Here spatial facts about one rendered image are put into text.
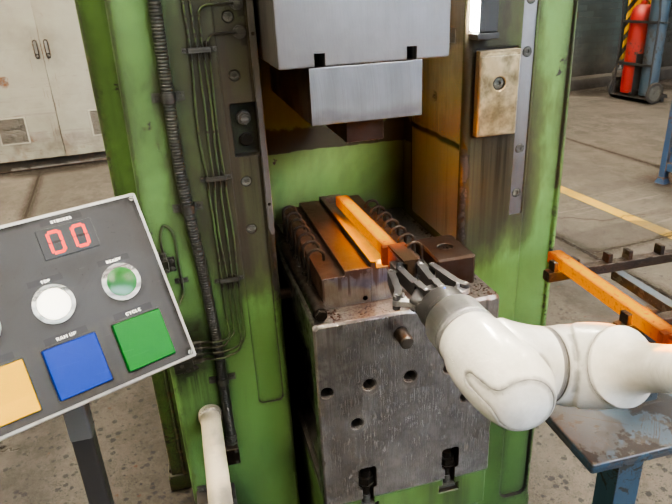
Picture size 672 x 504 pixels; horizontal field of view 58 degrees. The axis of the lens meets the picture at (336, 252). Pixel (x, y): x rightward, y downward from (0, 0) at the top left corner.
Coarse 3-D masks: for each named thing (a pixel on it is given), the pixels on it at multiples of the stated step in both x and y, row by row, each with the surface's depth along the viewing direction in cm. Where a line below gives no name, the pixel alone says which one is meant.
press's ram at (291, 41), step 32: (256, 0) 109; (288, 0) 94; (320, 0) 95; (352, 0) 96; (384, 0) 98; (416, 0) 99; (448, 0) 100; (256, 32) 114; (288, 32) 96; (320, 32) 97; (352, 32) 98; (384, 32) 100; (416, 32) 101; (448, 32) 102; (288, 64) 97; (320, 64) 102; (352, 64) 101
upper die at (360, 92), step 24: (288, 72) 116; (312, 72) 99; (336, 72) 100; (360, 72) 101; (384, 72) 102; (408, 72) 103; (288, 96) 120; (312, 96) 100; (336, 96) 102; (360, 96) 103; (384, 96) 104; (408, 96) 105; (312, 120) 102; (336, 120) 103; (360, 120) 104
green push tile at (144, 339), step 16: (128, 320) 91; (144, 320) 92; (160, 320) 93; (128, 336) 90; (144, 336) 92; (160, 336) 93; (128, 352) 90; (144, 352) 91; (160, 352) 92; (128, 368) 90
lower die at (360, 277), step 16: (288, 208) 152; (304, 208) 148; (320, 208) 147; (368, 208) 145; (288, 224) 144; (320, 224) 138; (336, 224) 137; (304, 240) 132; (320, 240) 132; (336, 240) 129; (352, 240) 126; (320, 256) 124; (336, 256) 121; (352, 256) 121; (368, 256) 118; (416, 256) 119; (320, 272) 117; (336, 272) 117; (352, 272) 115; (368, 272) 116; (384, 272) 117; (320, 288) 117; (336, 288) 116; (352, 288) 117; (368, 288) 118; (384, 288) 118; (336, 304) 117; (352, 304) 118
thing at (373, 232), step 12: (336, 204) 141; (348, 204) 135; (348, 216) 132; (360, 216) 127; (360, 228) 124; (372, 228) 119; (372, 240) 117; (384, 240) 113; (384, 252) 108; (396, 252) 105; (408, 252) 104; (384, 264) 109; (408, 264) 101
